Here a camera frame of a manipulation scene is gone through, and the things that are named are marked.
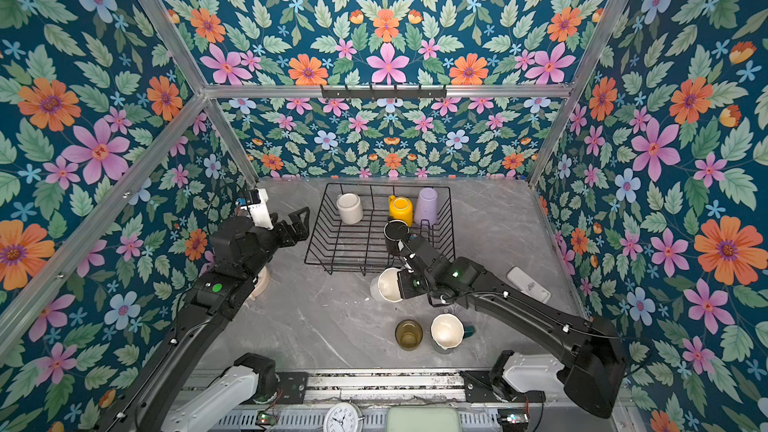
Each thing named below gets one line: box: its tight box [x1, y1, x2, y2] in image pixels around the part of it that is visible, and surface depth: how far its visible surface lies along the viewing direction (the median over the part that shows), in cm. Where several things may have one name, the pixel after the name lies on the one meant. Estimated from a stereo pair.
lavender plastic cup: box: [414, 187, 438, 226], surface depth 98 cm
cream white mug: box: [378, 267, 403, 302], surface depth 78 cm
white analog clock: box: [323, 402, 366, 432], surface depth 68 cm
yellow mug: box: [388, 194, 413, 227], surface depth 98 cm
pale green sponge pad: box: [386, 406, 461, 432], surface depth 69 cm
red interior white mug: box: [336, 192, 364, 225], surface depth 103 cm
